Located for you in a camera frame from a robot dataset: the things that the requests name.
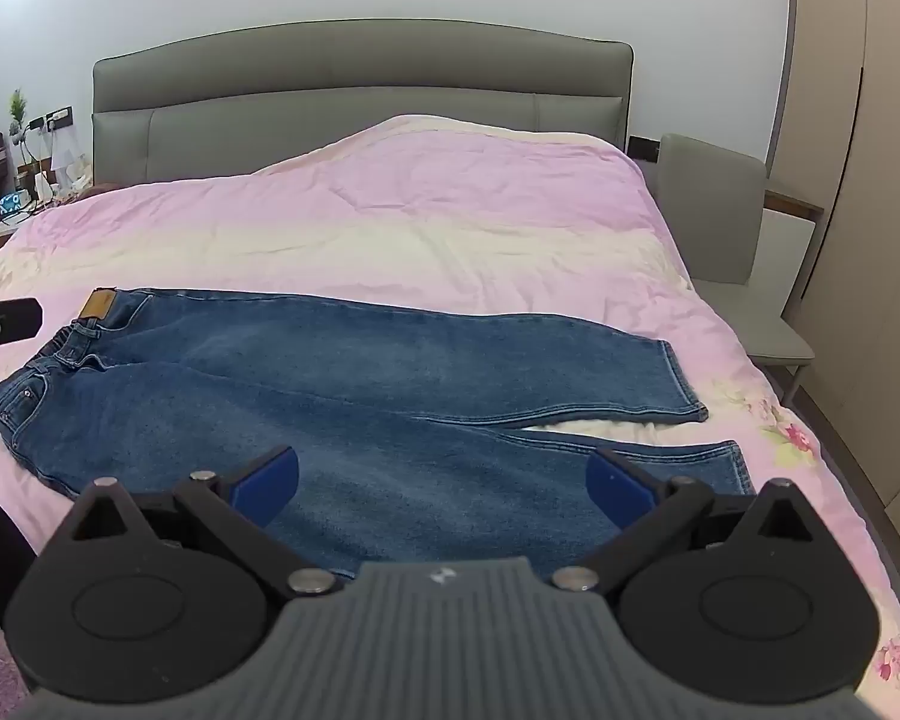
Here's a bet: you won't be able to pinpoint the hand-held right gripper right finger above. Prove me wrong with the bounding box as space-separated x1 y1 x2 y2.
551 447 818 598

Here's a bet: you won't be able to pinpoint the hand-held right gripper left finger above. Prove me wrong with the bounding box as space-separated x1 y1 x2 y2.
67 445 346 602

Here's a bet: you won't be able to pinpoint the blue denim pants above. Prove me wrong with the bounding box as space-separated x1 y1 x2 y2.
0 287 755 580

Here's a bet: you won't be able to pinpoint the small green plant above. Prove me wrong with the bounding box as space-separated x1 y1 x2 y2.
6 88 32 145

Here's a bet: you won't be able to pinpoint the grey chair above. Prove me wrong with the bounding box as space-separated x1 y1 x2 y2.
655 133 818 403

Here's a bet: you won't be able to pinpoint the pink floral blanket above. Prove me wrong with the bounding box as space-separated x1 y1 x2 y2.
0 114 900 720

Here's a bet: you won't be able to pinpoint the beige wardrobe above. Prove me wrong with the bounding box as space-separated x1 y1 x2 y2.
763 0 900 530

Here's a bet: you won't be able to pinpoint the grey upholstered headboard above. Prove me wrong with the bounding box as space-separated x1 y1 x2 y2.
92 19 635 185

